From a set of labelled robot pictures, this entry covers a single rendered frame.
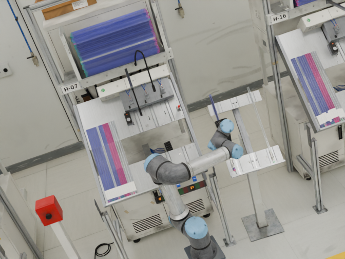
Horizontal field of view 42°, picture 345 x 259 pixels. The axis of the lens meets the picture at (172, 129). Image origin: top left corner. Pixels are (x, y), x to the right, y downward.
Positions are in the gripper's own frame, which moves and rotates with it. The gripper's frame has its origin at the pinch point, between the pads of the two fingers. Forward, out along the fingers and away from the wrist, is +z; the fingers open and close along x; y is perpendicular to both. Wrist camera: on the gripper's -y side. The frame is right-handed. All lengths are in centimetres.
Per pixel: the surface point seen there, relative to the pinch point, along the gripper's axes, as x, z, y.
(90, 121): 79, 17, 33
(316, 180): -57, 35, -51
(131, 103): 50, 12, 35
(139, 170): 57, 9, -8
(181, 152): 27.6, 10.9, -5.2
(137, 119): 49, 16, 24
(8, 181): 164, 76, 12
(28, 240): 160, 72, -36
